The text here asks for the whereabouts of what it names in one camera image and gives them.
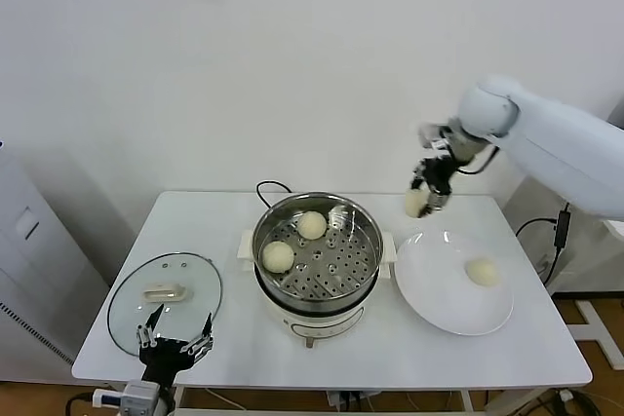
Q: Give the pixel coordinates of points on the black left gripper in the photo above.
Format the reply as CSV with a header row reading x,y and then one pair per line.
x,y
166,352

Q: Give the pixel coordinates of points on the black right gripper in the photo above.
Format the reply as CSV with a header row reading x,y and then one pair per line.
x,y
439,172

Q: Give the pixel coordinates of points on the white steamed baozi bun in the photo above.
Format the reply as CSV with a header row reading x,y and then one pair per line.
x,y
482,272
414,202
312,225
278,256

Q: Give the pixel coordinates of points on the glass pot lid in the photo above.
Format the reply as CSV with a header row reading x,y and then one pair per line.
x,y
166,293

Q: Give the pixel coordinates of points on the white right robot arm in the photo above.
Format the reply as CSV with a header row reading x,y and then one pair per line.
x,y
551,143

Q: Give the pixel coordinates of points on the perforated steel steamer basket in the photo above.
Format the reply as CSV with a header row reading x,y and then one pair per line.
x,y
361,253

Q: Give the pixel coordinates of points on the white table leg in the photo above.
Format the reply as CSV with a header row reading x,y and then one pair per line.
x,y
178,396
466,399

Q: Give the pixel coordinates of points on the white round plate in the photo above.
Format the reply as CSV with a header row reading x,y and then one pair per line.
x,y
439,289

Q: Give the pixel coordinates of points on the cream electric cooker base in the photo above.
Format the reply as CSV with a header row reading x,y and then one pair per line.
x,y
317,326

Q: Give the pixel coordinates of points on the grey white cabinet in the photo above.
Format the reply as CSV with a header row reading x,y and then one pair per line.
x,y
29,260

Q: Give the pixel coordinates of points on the white side desk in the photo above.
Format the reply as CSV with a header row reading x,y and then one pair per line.
x,y
585,265

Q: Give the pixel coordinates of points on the power strip under table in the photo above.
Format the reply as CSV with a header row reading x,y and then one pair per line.
x,y
351,397

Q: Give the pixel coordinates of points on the white floor stand base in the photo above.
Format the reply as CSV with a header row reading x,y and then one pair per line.
x,y
592,330

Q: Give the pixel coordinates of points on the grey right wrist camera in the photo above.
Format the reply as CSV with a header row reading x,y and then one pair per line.
x,y
431,133

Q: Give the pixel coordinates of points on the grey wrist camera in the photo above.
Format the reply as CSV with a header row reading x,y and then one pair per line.
x,y
431,133
134,394

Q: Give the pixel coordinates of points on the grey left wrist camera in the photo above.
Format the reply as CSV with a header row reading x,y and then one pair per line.
x,y
134,394

